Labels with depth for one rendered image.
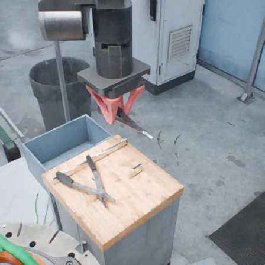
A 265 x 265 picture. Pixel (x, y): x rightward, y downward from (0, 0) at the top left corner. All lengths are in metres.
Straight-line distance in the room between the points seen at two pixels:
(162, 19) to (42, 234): 2.16
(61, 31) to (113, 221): 0.31
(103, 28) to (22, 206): 0.65
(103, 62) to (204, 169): 1.75
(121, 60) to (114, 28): 0.05
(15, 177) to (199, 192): 1.25
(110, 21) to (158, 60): 2.21
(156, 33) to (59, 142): 1.88
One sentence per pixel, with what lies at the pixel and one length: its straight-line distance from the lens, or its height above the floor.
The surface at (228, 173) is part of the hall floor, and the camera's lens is 2.19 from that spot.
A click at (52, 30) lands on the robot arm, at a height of 1.35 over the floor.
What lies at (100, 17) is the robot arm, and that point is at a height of 1.37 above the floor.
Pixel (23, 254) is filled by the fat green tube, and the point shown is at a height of 1.15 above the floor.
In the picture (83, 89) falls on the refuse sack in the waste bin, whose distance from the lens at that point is 1.98.
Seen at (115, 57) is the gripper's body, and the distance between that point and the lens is 0.48.
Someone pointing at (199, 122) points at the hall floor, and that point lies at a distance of 2.55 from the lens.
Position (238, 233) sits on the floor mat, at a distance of 1.89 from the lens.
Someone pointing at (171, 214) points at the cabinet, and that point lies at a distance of 0.67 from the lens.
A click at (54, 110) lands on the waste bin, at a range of 2.03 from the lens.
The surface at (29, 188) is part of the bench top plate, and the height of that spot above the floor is 0.78.
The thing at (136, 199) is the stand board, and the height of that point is 1.06.
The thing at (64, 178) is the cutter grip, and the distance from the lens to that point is 0.60.
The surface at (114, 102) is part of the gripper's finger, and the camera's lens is 0.50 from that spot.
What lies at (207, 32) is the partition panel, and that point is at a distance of 3.01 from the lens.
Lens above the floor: 1.52
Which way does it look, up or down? 39 degrees down
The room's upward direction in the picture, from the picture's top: straight up
